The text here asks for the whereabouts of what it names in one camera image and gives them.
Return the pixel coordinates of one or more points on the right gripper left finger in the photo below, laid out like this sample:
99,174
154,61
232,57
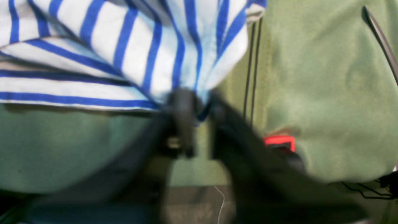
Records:
130,188

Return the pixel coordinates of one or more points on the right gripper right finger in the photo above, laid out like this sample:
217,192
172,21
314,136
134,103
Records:
267,189

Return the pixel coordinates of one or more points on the green table cloth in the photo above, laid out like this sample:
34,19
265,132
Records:
313,69

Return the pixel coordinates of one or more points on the red black clamp right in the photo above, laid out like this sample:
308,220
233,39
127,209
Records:
284,146

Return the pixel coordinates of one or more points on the blue white striped t-shirt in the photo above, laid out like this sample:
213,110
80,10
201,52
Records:
121,54

